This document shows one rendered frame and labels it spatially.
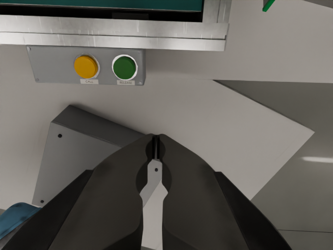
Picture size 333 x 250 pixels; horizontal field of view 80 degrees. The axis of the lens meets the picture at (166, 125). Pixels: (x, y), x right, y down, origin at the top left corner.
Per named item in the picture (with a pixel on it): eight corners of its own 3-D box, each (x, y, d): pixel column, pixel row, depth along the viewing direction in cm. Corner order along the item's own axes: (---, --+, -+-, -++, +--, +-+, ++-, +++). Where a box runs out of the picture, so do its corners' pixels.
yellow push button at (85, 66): (100, 76, 39) (97, 79, 37) (79, 75, 39) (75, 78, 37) (97, 54, 37) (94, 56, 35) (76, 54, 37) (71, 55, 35)
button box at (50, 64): (146, 78, 45) (143, 86, 39) (50, 75, 44) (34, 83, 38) (145, 44, 41) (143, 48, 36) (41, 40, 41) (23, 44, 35)
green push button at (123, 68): (136, 77, 39) (135, 80, 38) (116, 76, 39) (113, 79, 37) (136, 56, 37) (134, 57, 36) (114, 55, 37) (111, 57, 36)
